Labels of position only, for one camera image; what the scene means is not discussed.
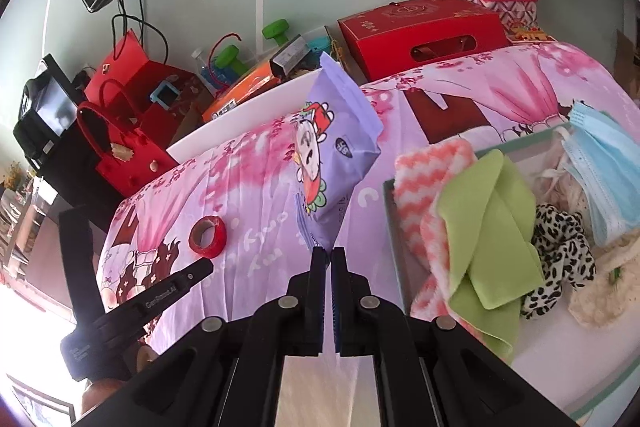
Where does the green dumbbell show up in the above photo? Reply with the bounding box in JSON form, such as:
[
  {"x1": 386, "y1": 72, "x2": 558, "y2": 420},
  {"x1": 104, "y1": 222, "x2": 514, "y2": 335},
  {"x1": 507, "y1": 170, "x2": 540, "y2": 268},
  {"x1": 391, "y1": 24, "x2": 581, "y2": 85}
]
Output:
[
  {"x1": 262, "y1": 18, "x2": 290, "y2": 46},
  {"x1": 214, "y1": 44, "x2": 248, "y2": 80}
]

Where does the green dumbbell right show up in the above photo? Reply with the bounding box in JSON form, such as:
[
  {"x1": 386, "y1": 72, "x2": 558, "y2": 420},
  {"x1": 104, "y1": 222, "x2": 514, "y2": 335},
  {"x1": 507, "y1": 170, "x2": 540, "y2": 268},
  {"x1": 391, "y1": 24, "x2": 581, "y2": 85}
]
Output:
[{"x1": 262, "y1": 18, "x2": 290, "y2": 46}]

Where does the red felt handbag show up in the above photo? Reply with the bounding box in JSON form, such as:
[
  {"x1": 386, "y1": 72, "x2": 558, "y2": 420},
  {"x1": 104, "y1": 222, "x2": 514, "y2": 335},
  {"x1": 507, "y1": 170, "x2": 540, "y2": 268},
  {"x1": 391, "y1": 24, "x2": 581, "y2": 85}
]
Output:
[{"x1": 76, "y1": 78, "x2": 178, "y2": 198}]

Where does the blue water bottle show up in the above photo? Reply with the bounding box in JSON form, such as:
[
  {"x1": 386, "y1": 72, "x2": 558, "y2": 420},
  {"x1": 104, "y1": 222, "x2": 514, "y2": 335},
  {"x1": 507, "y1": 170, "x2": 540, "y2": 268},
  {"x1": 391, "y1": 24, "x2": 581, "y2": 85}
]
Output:
[{"x1": 191, "y1": 48, "x2": 220, "y2": 94}]

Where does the purple snack packet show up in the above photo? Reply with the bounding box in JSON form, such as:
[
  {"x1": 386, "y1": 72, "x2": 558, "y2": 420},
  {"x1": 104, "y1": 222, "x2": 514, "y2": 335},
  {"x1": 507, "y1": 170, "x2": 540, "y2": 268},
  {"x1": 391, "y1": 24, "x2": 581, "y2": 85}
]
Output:
[{"x1": 294, "y1": 54, "x2": 383, "y2": 251}]

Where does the teal small toy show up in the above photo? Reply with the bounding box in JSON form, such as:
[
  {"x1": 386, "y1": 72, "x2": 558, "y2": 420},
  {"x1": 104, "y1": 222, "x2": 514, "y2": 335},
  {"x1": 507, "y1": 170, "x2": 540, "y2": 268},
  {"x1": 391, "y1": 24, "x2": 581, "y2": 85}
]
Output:
[{"x1": 308, "y1": 36, "x2": 332, "y2": 56}]

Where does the black cabinet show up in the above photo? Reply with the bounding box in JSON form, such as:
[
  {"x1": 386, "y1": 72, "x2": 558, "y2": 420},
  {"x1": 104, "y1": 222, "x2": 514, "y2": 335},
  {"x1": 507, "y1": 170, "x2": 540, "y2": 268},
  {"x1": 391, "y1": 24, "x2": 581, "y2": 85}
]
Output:
[{"x1": 39, "y1": 142, "x2": 124, "y2": 232}]

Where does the red patterned tin box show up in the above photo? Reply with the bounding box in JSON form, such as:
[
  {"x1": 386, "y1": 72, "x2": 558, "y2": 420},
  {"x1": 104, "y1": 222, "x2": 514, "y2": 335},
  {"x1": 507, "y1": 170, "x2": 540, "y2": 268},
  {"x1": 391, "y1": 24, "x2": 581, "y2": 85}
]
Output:
[{"x1": 466, "y1": 0, "x2": 554, "y2": 44}]

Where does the orange flat box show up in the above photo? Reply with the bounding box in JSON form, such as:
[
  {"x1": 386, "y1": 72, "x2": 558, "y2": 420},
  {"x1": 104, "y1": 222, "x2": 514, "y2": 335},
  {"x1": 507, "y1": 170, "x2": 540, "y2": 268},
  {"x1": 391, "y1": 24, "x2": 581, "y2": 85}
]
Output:
[{"x1": 202, "y1": 60, "x2": 280, "y2": 122}]

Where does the green microfiber cloth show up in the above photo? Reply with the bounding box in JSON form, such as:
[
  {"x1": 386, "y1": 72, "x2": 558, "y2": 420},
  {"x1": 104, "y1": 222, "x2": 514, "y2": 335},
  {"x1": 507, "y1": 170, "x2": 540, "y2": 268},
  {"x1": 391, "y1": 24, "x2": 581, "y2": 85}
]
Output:
[{"x1": 436, "y1": 150, "x2": 544, "y2": 362}]

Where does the pink white fluffy towel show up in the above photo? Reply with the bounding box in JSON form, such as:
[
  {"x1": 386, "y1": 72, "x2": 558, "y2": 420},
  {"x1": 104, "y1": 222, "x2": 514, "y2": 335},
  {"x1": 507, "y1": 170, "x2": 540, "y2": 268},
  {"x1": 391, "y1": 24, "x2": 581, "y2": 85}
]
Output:
[{"x1": 392, "y1": 136, "x2": 478, "y2": 321}]

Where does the cream fluffy cloth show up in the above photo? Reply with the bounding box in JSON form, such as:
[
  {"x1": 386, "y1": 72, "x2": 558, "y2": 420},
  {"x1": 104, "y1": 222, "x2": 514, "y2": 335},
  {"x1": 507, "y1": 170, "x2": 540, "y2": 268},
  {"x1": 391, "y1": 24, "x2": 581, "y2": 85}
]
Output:
[{"x1": 534, "y1": 139, "x2": 639, "y2": 329}]

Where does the red tape roll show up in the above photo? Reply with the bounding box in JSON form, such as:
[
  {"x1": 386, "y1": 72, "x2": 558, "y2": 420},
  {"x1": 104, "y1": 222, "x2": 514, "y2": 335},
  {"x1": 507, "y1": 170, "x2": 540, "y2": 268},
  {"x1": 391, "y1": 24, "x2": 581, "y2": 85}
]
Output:
[{"x1": 189, "y1": 216, "x2": 227, "y2": 259}]

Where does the person's left hand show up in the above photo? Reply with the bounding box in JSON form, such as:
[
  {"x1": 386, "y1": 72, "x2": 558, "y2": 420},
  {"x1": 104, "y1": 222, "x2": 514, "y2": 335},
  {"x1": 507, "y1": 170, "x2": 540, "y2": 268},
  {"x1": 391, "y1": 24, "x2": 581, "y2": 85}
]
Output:
[{"x1": 80, "y1": 343, "x2": 158, "y2": 416}]

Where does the green dumbbell left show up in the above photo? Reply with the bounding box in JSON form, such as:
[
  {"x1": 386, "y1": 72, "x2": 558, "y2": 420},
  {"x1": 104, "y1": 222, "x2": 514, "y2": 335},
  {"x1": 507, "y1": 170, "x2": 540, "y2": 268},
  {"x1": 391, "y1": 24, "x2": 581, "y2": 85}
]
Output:
[{"x1": 214, "y1": 44, "x2": 248, "y2": 80}]

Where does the light blue face mask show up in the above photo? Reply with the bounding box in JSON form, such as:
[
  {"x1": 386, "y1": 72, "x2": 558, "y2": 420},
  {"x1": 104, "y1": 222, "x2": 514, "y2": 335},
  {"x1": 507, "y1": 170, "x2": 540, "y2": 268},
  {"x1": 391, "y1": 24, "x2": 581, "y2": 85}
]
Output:
[{"x1": 562, "y1": 102, "x2": 639, "y2": 247}]

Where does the leopard print scrunchie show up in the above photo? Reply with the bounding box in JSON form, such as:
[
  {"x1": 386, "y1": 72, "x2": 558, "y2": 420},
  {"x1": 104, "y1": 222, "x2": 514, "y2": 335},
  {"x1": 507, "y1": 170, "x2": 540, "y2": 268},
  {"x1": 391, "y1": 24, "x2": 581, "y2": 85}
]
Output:
[{"x1": 521, "y1": 204, "x2": 597, "y2": 320}]

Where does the white foam board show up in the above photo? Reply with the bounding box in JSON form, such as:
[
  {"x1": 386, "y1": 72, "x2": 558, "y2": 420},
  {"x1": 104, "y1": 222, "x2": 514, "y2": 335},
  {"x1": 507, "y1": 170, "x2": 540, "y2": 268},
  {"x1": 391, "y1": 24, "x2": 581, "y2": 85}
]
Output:
[{"x1": 167, "y1": 68, "x2": 322, "y2": 164}]

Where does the blue small frame gadget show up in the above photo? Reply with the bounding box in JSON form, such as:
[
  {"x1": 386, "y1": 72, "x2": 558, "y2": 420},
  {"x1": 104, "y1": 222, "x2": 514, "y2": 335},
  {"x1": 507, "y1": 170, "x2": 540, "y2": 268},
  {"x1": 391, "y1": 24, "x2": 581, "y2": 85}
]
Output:
[{"x1": 150, "y1": 80, "x2": 181, "y2": 110}]

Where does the large red gift box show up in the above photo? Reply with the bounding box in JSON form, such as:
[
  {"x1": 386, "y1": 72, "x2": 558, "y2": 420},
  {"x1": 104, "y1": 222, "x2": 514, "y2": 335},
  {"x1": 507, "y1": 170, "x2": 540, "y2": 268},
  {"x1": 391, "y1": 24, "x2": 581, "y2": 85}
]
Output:
[{"x1": 337, "y1": 0, "x2": 509, "y2": 81}]

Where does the black printer device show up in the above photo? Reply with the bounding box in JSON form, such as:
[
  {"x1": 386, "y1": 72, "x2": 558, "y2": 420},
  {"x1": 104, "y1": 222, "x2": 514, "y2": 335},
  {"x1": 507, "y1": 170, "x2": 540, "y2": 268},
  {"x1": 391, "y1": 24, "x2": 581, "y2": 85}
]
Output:
[{"x1": 13, "y1": 54, "x2": 84, "y2": 171}]

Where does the red paper gift bag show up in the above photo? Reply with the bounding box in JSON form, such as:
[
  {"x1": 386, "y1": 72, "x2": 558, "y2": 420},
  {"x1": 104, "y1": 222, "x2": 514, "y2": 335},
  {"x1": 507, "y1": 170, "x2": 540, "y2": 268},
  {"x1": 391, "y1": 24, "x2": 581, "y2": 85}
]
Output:
[{"x1": 85, "y1": 30, "x2": 213, "y2": 148}]

